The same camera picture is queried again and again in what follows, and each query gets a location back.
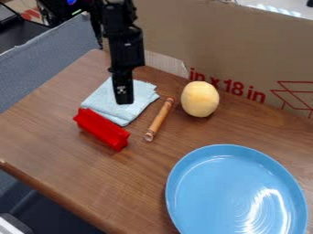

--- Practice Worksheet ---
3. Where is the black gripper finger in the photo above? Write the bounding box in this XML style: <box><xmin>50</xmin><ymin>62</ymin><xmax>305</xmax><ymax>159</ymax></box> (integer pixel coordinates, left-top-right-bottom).
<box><xmin>113</xmin><ymin>69</ymin><xmax>135</xmax><ymax>104</ymax></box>

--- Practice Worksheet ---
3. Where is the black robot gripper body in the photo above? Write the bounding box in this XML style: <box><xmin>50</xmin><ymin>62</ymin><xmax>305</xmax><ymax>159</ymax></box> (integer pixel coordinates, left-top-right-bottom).
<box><xmin>107</xmin><ymin>27</ymin><xmax>146</xmax><ymax>72</ymax></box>

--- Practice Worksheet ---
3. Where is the light blue cloth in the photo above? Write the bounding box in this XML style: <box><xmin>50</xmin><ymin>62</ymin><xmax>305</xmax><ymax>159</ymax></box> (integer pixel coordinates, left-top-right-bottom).
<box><xmin>81</xmin><ymin>78</ymin><xmax>160</xmax><ymax>127</ymax></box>

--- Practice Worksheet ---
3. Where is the red plastic block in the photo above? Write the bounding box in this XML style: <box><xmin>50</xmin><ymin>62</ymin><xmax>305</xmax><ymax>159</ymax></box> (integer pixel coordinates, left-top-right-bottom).
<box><xmin>74</xmin><ymin>108</ymin><xmax>130</xmax><ymax>152</ymax></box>

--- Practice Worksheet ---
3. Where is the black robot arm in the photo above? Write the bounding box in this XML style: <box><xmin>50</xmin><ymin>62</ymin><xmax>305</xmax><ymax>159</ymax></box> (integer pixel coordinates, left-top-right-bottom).
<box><xmin>101</xmin><ymin>0</ymin><xmax>146</xmax><ymax>104</ymax></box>

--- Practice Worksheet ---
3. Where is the orange crayon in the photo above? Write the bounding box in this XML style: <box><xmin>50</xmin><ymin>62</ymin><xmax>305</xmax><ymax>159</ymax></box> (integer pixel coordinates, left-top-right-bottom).
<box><xmin>145</xmin><ymin>97</ymin><xmax>174</xmax><ymax>142</ymax></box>

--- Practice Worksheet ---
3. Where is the yellow potato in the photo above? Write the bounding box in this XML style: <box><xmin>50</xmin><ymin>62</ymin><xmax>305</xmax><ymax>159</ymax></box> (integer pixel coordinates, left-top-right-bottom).
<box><xmin>181</xmin><ymin>81</ymin><xmax>221</xmax><ymax>118</ymax></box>

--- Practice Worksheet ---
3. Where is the black equipment in background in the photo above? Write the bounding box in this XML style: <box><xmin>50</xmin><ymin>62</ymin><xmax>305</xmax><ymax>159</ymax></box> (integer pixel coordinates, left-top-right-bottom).
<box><xmin>36</xmin><ymin>0</ymin><xmax>103</xmax><ymax>48</ymax></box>

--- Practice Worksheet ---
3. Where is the grey fabric panel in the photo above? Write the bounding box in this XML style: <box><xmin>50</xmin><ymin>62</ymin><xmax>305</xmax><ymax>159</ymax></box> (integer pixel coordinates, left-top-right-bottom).
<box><xmin>0</xmin><ymin>15</ymin><xmax>99</xmax><ymax>113</ymax></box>

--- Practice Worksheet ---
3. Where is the blue round plate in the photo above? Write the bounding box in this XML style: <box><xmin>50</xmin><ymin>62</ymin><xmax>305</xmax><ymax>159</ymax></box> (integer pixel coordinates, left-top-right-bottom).
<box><xmin>165</xmin><ymin>144</ymin><xmax>308</xmax><ymax>234</ymax></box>

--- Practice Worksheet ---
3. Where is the brown cardboard box wall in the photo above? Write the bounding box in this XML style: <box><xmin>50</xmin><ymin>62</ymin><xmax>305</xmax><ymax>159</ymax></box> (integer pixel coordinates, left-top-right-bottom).
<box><xmin>135</xmin><ymin>0</ymin><xmax>313</xmax><ymax>122</ymax></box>

